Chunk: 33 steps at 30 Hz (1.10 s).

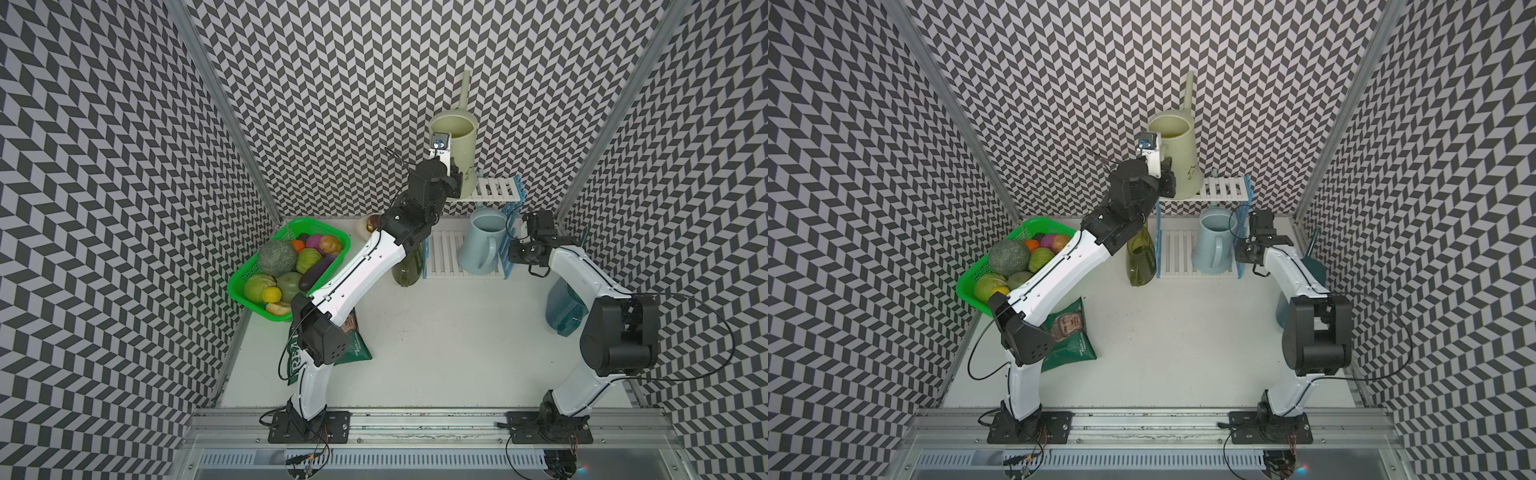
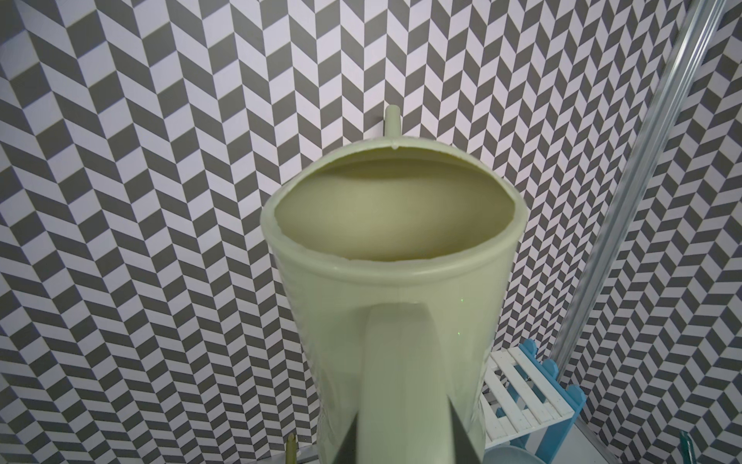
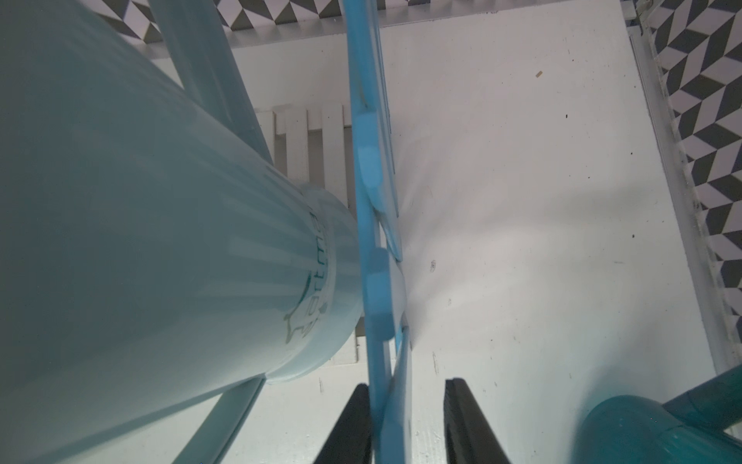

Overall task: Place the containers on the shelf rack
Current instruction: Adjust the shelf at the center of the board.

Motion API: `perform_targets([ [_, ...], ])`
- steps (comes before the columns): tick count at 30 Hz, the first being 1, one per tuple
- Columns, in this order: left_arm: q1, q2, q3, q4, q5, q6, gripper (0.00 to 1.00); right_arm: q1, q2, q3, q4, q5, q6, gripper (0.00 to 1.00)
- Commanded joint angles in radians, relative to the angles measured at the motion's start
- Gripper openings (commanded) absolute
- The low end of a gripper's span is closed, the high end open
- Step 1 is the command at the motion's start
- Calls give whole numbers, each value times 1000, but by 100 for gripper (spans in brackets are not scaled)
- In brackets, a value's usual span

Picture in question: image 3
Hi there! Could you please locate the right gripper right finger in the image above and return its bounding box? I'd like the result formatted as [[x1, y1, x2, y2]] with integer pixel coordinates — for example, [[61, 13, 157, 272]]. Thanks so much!
[[444, 378, 510, 464]]

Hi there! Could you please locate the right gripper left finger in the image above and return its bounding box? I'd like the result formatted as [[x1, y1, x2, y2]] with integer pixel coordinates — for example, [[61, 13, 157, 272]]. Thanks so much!
[[314, 384, 373, 464]]

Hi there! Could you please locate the teal transparent watering can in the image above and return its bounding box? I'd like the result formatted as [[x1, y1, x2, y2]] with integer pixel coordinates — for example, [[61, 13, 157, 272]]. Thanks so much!
[[573, 367, 741, 463]]

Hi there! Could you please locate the light blue watering can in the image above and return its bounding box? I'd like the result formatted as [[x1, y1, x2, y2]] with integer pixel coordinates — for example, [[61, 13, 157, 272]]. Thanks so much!
[[1, 1, 362, 463]]

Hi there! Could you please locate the blue white slatted shelf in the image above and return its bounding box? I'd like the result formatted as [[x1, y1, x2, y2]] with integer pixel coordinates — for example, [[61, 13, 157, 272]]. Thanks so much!
[[254, 0, 414, 464]]

